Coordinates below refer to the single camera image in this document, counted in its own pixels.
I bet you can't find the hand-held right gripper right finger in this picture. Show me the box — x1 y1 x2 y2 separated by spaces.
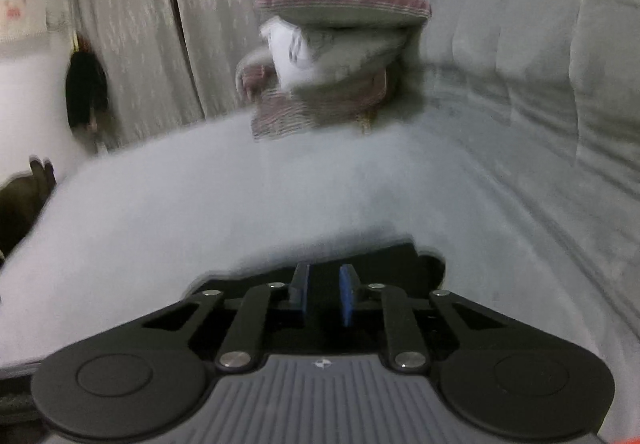
339 264 506 371

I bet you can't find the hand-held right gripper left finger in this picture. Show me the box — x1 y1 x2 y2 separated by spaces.
142 263 311 371

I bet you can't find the black garment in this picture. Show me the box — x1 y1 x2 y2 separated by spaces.
187 238 447 320

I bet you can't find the pink grey folded blanket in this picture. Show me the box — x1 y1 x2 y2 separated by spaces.
235 52 426 141

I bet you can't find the white printed folded quilt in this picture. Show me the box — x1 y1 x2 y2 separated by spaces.
259 19 408 90

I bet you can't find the dark cloth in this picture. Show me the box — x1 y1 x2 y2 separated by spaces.
0 155 59 260

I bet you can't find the black hanging bag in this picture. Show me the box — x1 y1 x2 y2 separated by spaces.
64 32 112 135

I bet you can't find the grey dotted curtain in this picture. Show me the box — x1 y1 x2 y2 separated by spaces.
65 0 401 152

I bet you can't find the grey duvet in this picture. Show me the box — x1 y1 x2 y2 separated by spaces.
372 0 640 185

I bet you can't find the white floral cloth cover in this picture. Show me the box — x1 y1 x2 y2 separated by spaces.
0 0 70 45

